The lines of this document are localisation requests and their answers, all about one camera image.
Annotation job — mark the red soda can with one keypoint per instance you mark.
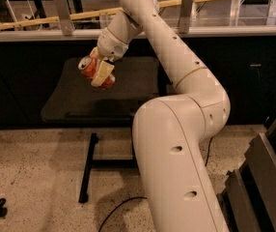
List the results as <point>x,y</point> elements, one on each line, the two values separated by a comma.
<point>88,67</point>

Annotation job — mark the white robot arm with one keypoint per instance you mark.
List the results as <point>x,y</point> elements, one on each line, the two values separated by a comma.
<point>167,131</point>

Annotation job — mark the black adjustable laptop table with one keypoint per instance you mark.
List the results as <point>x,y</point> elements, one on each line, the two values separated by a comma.
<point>95,124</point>

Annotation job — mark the wooden handrail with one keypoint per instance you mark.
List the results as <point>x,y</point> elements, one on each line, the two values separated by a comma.
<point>52,19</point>

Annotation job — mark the grey metal railing post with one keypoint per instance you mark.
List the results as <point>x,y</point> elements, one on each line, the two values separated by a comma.
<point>184,15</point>
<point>62,8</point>

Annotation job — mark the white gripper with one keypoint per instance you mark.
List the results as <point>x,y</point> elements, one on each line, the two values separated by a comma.
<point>111,46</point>

